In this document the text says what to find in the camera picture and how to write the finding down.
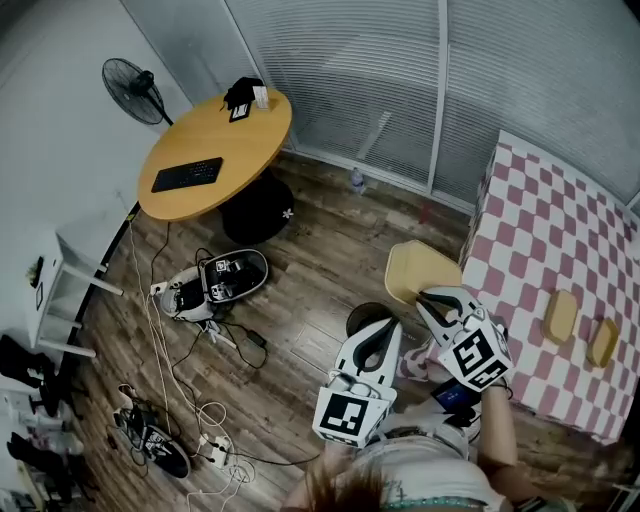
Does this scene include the black keyboard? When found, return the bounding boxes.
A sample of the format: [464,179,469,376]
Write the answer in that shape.
[150,156,225,194]

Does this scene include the large beige container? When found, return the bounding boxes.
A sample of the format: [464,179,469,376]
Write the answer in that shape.
[543,288,581,346]

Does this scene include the small beige container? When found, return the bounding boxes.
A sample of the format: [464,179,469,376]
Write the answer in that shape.
[585,317,620,369]

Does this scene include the black device with blue screen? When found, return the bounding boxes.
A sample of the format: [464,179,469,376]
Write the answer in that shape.
[430,377,482,417]

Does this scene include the black pouch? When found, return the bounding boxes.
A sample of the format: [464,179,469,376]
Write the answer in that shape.
[222,76,266,114]

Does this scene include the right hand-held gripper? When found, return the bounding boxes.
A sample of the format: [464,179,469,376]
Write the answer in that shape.
[415,285,516,393]

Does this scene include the white side shelf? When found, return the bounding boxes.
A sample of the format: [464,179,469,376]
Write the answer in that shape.
[23,228,125,359]

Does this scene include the round wooden table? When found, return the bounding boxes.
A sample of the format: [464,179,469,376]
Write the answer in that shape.
[136,86,297,247]

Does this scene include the black standing fan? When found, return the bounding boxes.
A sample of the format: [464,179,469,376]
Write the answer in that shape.
[101,57,175,127]

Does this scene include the pink white checked tablecloth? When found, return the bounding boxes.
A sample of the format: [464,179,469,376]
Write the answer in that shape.
[458,128,640,447]

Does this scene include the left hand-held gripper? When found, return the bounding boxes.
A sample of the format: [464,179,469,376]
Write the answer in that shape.
[312,319,404,447]

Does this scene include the long white cable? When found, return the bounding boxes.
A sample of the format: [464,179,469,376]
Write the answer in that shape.
[126,217,177,441]

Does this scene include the small potted plant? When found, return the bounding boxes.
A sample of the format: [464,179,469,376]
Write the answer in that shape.
[25,255,47,289]

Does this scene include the person's right forearm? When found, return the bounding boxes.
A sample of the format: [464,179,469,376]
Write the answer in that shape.
[475,380,520,469]

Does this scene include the black cable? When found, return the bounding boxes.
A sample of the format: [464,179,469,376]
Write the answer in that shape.
[169,319,322,467]

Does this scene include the black trash bin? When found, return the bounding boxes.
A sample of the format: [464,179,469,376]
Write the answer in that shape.
[345,301,397,346]

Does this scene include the beige chair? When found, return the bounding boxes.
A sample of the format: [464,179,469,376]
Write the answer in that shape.
[383,239,464,307]

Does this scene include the open white equipment case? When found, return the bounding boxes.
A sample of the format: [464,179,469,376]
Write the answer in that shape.
[158,247,270,322]

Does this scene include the person's white shirt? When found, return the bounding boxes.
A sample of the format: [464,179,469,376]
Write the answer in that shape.
[344,419,506,512]

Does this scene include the person's left forearm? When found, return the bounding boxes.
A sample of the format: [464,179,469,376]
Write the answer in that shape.
[319,441,362,469]

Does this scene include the coiled white cable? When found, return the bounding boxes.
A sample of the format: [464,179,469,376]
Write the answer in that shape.
[185,398,257,504]

